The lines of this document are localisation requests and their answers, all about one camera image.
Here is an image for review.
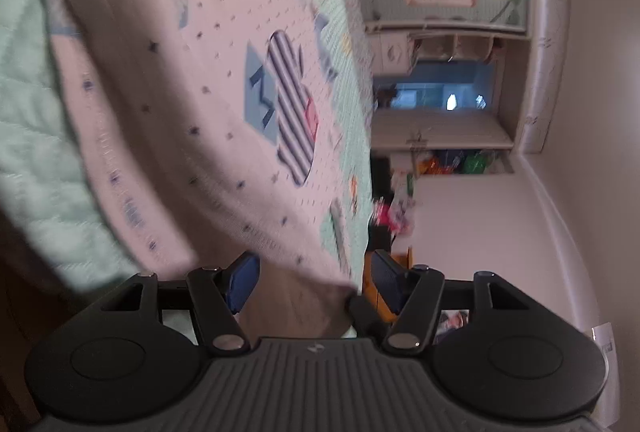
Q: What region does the colourful wall poster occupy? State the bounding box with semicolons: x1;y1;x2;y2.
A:
414;150;517;176

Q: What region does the filled plastic bag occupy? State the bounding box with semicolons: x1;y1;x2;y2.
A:
371;196;419;233

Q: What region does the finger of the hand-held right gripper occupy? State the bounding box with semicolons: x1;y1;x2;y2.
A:
346;292;397;339

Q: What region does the wooden desk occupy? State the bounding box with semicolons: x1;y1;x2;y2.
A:
361;246;417;323

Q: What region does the white star print shirt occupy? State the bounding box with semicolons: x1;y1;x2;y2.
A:
38;0;359;339

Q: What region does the white door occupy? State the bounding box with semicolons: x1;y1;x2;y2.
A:
371;108;517;153

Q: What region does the white drawer cabinet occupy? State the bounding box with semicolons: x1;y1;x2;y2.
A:
371;30;417;76

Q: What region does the mint bee print bedspread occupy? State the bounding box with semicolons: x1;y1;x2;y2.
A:
0;0;377;303

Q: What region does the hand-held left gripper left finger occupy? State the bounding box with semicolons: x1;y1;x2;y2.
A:
99;251;262;356

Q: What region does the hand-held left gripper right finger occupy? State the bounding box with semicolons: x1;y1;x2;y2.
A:
372;249;532;356

